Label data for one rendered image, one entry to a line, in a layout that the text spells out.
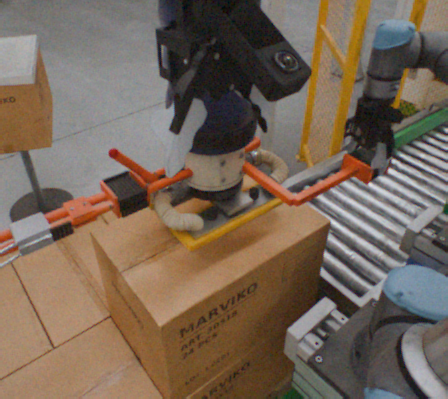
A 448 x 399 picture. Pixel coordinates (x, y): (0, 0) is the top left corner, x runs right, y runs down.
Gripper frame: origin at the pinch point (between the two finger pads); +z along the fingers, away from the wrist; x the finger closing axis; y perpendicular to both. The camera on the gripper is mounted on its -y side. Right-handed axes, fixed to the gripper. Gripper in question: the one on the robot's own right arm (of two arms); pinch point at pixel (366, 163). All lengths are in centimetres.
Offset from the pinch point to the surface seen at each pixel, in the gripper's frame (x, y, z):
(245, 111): -15.5, 28.2, -17.3
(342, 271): -10, -20, 64
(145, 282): -19, 56, 24
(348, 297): 2, -7, 57
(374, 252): -9, -38, 64
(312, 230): -6.8, 8.0, 24.0
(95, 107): -306, -38, 118
